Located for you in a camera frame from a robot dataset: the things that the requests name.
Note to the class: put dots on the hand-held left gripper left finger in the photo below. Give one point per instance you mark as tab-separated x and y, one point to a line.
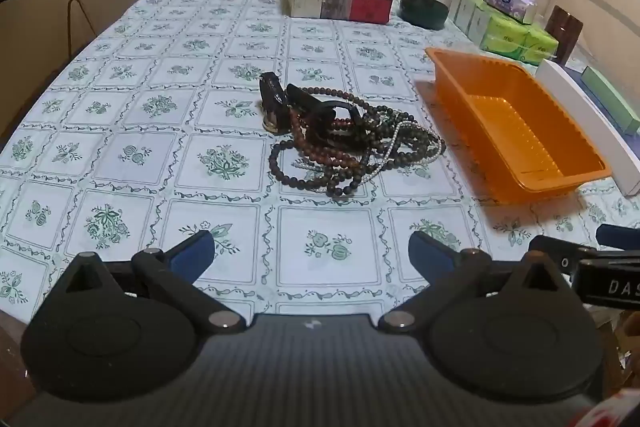
192	253

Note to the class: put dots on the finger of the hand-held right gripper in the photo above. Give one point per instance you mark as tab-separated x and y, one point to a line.
617	235
557	253

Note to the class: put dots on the green tissue pack bundle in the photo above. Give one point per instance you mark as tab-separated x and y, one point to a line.
515	39

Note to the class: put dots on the green floral tablecloth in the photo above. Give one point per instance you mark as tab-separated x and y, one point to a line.
150	187

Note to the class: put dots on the long green box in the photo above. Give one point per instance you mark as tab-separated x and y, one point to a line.
612	99

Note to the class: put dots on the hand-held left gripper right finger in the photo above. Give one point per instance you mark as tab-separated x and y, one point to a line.
430	253

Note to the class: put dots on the long white box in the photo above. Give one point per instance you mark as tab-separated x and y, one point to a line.
585	117

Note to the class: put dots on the purple tissue pack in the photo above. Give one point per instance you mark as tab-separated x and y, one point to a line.
510	2

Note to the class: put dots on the orange plastic tray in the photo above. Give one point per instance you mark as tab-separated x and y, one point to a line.
500	132

